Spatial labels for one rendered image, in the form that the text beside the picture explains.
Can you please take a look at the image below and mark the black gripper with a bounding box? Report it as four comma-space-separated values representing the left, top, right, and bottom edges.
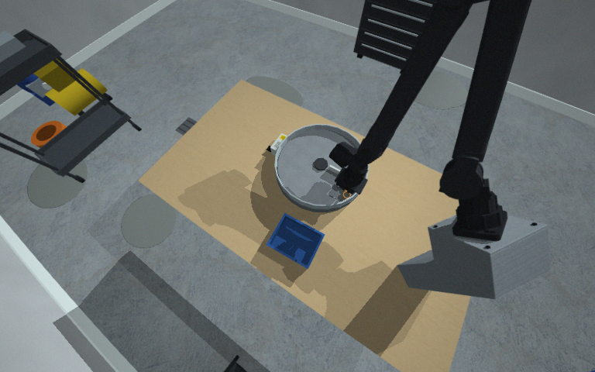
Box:
335, 167, 368, 195

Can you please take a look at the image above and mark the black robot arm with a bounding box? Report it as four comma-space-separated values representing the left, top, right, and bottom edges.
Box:
329, 0, 531, 241

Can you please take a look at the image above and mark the blue crate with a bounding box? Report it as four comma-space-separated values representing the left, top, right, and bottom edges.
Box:
267, 213, 325, 269

